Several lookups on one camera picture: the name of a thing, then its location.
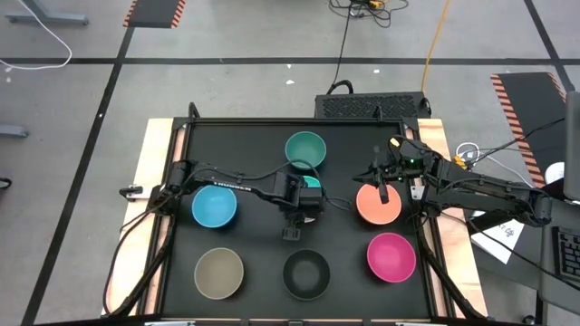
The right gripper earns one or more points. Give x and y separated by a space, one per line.
392 174

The pink bowl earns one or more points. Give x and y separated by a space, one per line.
391 258

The dark teal bowl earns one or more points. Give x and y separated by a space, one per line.
305 147

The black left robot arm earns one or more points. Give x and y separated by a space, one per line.
244 186

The beige bowl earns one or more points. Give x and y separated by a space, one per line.
219 274

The blue bowl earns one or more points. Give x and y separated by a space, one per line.
214 207

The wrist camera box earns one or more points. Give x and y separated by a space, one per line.
414 156
312 198

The grey monitor panel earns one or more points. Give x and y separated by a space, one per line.
573 145

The white round object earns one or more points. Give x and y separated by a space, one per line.
555 173

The grey desk foot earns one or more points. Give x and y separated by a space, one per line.
50 19
13 131

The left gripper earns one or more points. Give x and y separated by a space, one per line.
293 215

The light green bowl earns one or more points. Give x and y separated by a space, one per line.
312 182

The black diagonal bar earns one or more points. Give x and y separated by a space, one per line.
487 222

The light wooden board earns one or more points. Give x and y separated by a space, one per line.
154 140
432 131

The black floor object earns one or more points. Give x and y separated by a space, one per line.
4 183

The black table frame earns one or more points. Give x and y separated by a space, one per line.
353 121

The black metal clamp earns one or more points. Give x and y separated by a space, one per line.
131 192

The black perforated computer case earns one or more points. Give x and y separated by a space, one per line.
371 106

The black keyboard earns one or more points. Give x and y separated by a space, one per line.
568 253

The yellow connector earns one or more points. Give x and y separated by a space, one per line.
460 162

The yellow tape tag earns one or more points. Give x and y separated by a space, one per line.
395 142

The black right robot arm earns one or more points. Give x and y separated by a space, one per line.
489 194

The black hazard striped floor mat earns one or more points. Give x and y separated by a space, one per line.
530 104
154 12

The grey desk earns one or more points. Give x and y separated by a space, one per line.
546 271

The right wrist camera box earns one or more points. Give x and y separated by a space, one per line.
414 156

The black bowl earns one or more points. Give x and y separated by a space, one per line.
306 275

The black curved frame bracket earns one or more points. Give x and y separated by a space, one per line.
377 113
194 111

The white paper sheet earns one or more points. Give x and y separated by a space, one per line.
503 235

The orange bowl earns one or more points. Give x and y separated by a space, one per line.
376 210

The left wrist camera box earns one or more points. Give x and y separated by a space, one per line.
312 198

